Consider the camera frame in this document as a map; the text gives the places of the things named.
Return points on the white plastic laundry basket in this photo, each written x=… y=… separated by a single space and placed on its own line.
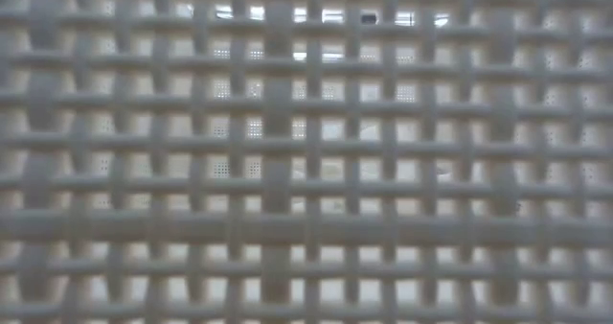
x=306 y=228

